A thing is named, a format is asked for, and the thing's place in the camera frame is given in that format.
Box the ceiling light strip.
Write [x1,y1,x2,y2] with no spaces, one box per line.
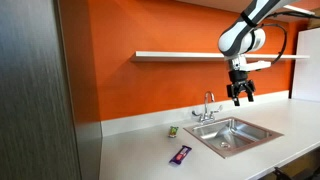
[283,3,316,17]

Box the chrome faucet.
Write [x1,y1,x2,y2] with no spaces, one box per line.
[191,90,224,125]

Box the purple protein candy bar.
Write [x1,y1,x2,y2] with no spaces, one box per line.
[168,144,193,166]

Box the black chair part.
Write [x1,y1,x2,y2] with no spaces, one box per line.
[273,166,294,180]

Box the stainless steel sink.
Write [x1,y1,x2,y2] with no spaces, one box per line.
[183,116,285,160]

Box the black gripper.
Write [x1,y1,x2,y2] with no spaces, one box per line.
[226,69,257,107]

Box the dark wood cabinet panel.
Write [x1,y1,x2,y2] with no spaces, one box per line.
[0,0,103,180]

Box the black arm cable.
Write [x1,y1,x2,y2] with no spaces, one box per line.
[258,10,320,66]

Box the white backsplash strip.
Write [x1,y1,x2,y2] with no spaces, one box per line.
[100,89,290,138]

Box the white wall shelf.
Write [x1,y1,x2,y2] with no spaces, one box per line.
[129,50,311,63]

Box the white tall panel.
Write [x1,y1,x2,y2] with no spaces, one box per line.
[291,27,320,103]

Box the green candy wrapper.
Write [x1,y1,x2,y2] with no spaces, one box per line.
[168,125,180,139]

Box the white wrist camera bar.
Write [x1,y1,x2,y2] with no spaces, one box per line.
[239,60,272,72]

